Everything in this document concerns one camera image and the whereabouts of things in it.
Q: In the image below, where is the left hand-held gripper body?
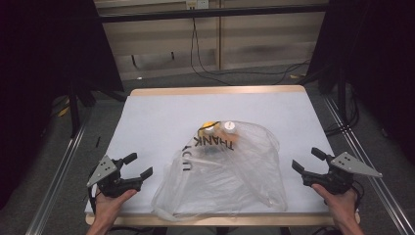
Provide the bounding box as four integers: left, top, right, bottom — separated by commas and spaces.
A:
86, 155, 145, 199

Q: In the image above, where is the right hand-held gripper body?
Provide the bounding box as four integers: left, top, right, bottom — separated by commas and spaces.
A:
300, 151, 384, 196

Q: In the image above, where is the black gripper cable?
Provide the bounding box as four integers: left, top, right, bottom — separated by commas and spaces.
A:
349, 179, 366, 211
87, 186, 100, 214

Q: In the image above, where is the black metal stand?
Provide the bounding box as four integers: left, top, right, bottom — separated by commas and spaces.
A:
298, 62, 348, 123
67, 79, 97, 139

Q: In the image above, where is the black wall cable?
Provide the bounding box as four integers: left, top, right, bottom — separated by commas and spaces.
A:
190, 18, 311, 86

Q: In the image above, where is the white wall socket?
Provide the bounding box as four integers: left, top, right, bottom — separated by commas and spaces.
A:
185, 0, 210, 11

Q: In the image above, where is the black horizontal bar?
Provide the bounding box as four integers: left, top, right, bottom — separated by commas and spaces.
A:
98, 3, 330, 24

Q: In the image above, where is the metal floor rail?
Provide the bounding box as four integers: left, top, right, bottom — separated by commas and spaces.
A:
322, 95, 415, 235
24, 121, 90, 235

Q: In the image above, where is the person's left hand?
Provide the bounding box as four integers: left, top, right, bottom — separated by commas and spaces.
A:
93, 187, 138, 229

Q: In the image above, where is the clear plastic bag black print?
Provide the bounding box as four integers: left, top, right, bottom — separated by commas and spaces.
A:
150, 119, 290, 223

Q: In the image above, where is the person's right hand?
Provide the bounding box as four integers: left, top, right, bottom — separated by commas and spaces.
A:
310, 183, 360, 229

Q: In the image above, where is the black curtain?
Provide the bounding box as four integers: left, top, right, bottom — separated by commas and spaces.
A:
0, 0, 125, 210
306, 0, 415, 165

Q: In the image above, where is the black floor cable bundle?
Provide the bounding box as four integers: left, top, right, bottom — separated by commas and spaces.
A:
324, 82, 361, 137

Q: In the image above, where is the yellow cap bottle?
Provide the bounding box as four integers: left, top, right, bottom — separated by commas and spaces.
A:
195, 120, 220, 155

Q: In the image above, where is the white table mat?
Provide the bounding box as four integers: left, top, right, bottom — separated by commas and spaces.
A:
84, 92, 337, 216

